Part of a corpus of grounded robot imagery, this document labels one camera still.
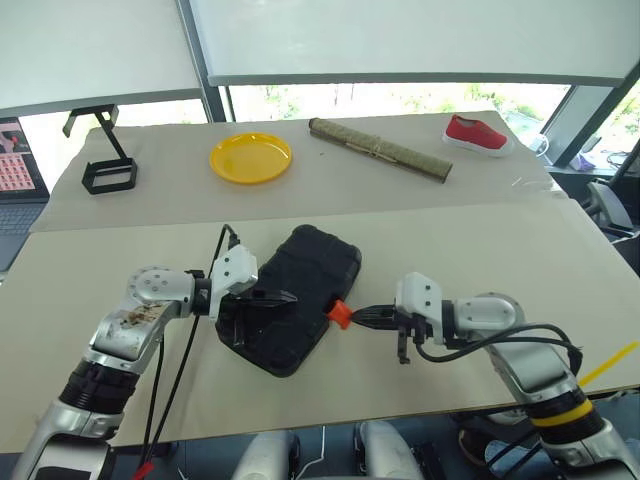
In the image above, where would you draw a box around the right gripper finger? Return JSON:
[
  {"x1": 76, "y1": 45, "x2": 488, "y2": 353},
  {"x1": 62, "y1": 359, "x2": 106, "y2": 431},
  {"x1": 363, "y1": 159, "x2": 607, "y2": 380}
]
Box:
[
  {"x1": 351, "y1": 303, "x2": 400, "y2": 318},
  {"x1": 351, "y1": 314, "x2": 400, "y2": 332}
]

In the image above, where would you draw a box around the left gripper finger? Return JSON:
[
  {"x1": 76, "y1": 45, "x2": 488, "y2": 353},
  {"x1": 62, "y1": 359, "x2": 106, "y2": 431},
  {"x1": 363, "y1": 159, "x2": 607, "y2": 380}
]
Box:
[
  {"x1": 239, "y1": 288, "x2": 300, "y2": 310},
  {"x1": 233, "y1": 329, "x2": 289, "y2": 354}
]

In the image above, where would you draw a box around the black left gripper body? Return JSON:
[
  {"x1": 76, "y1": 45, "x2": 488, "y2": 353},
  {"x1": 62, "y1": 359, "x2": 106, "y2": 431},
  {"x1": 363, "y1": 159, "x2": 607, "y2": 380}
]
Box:
[{"x1": 215, "y1": 291, "x2": 257, "y2": 347}]

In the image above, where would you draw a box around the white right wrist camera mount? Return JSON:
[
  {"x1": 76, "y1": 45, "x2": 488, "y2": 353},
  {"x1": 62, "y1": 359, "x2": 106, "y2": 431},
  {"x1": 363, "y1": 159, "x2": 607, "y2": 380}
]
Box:
[{"x1": 394, "y1": 271, "x2": 447, "y2": 347}]

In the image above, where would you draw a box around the silver rounded shape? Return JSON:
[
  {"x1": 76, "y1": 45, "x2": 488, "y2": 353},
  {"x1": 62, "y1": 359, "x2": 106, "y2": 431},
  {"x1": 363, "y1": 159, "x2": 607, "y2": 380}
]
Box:
[
  {"x1": 356, "y1": 420, "x2": 427, "y2": 480},
  {"x1": 231, "y1": 429, "x2": 302, "y2": 480}
]

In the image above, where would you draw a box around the grey office chair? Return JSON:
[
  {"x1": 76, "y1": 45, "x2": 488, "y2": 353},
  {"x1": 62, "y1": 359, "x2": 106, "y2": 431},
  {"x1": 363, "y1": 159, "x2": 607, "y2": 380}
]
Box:
[{"x1": 584, "y1": 179, "x2": 639, "y2": 245}]

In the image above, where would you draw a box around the rolled bamboo mat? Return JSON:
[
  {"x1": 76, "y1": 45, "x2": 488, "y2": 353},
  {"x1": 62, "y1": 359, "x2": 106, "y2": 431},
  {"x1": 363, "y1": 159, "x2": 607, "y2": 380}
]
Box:
[{"x1": 306, "y1": 116, "x2": 454, "y2": 187}]

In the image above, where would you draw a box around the black plastic tool case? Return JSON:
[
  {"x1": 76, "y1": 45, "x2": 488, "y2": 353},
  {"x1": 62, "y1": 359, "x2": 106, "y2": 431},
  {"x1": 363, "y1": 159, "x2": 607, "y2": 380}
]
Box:
[{"x1": 214, "y1": 224, "x2": 363, "y2": 378}]

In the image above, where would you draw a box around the yellow plastic plate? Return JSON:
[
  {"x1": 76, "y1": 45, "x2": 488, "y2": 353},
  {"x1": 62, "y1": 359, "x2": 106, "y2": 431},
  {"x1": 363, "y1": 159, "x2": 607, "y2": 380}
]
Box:
[{"x1": 208, "y1": 131, "x2": 294, "y2": 186}]

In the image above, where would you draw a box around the dark window post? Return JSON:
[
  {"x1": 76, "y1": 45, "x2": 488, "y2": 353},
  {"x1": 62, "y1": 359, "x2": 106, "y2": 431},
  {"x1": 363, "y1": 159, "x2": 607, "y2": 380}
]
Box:
[{"x1": 174, "y1": 0, "x2": 237, "y2": 124}]

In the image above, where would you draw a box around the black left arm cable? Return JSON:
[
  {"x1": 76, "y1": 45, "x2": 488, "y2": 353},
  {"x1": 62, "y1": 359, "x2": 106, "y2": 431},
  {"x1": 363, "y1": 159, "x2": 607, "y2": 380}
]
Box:
[{"x1": 133, "y1": 224, "x2": 243, "y2": 480}]

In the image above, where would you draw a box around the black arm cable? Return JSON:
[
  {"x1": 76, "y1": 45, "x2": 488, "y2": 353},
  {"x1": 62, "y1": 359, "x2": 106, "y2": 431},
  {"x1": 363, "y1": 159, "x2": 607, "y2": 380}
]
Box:
[
  {"x1": 133, "y1": 224, "x2": 243, "y2": 480},
  {"x1": 413, "y1": 323, "x2": 585, "y2": 376}
]

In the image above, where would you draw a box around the red canvas shoe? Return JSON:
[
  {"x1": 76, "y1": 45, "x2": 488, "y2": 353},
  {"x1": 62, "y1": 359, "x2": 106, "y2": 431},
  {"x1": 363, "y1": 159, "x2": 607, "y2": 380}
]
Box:
[{"x1": 441, "y1": 114, "x2": 517, "y2": 159}]

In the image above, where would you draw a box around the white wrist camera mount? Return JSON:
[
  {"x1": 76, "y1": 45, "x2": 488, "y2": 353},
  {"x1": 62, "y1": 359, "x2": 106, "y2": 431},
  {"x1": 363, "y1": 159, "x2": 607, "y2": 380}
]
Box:
[
  {"x1": 394, "y1": 271, "x2": 447, "y2": 347},
  {"x1": 209, "y1": 244, "x2": 260, "y2": 300}
]

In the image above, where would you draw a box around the wide white roller blind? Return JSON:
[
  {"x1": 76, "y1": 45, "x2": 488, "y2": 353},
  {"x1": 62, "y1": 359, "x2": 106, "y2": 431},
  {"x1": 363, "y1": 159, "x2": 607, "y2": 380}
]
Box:
[{"x1": 188, "y1": 0, "x2": 640, "y2": 88}]

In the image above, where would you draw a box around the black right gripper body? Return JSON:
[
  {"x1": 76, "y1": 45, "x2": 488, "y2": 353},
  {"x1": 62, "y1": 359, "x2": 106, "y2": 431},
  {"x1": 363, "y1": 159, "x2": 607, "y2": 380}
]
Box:
[{"x1": 392, "y1": 309, "x2": 436, "y2": 367}]

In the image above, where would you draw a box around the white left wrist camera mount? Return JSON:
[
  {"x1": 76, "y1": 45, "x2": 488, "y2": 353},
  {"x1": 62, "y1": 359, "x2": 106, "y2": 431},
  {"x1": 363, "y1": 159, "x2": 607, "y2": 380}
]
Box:
[{"x1": 209, "y1": 244, "x2": 260, "y2": 300}]

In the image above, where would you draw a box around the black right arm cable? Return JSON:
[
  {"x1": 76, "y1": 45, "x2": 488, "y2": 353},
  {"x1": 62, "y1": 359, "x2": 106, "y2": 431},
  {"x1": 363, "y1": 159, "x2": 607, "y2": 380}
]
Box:
[{"x1": 413, "y1": 323, "x2": 585, "y2": 376}]

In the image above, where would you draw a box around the black metal stand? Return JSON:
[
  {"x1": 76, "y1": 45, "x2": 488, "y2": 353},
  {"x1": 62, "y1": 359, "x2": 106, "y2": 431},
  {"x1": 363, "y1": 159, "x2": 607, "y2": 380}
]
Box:
[{"x1": 61, "y1": 104, "x2": 139, "y2": 196}]

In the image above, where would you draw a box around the thin white cable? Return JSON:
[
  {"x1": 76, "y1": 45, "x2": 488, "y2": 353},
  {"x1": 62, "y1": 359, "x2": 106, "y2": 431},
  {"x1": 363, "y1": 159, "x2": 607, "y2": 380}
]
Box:
[{"x1": 298, "y1": 424, "x2": 329, "y2": 474}]

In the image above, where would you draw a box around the broad dark window pillar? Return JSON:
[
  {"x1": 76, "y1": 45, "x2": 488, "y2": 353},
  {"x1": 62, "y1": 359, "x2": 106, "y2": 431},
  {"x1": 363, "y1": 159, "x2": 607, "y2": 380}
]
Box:
[{"x1": 541, "y1": 74, "x2": 640, "y2": 169}]

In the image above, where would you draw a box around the orange case latch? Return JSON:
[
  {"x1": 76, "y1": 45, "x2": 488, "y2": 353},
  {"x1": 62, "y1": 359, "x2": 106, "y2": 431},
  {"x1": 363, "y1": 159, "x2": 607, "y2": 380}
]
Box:
[{"x1": 326, "y1": 297, "x2": 357, "y2": 332}]

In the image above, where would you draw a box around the open laptop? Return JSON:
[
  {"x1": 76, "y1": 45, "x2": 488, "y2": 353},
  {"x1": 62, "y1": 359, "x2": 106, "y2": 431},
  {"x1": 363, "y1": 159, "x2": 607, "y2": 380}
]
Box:
[{"x1": 0, "y1": 116, "x2": 52, "y2": 274}]

